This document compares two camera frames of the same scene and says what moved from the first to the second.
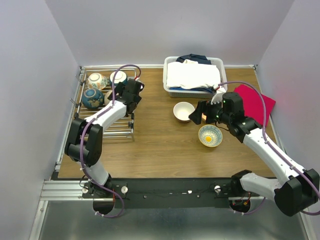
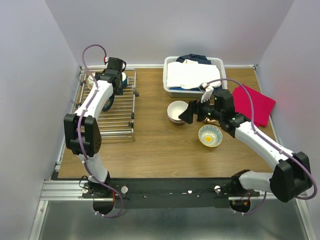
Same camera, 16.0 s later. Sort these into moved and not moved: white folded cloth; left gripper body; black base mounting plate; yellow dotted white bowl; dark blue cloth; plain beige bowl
Moved: plain beige bowl; left gripper body
Not moved: black base mounting plate; white folded cloth; dark blue cloth; yellow dotted white bowl
